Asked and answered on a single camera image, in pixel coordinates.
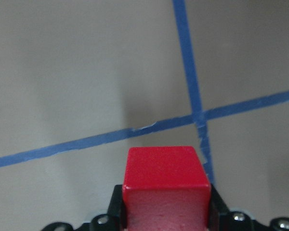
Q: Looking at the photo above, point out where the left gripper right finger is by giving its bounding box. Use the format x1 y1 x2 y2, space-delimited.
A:
208 184 230 231

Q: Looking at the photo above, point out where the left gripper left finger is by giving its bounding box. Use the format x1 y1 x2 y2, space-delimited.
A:
107 185 126 231

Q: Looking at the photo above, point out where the red block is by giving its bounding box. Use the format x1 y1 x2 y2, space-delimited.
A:
122 146 211 231

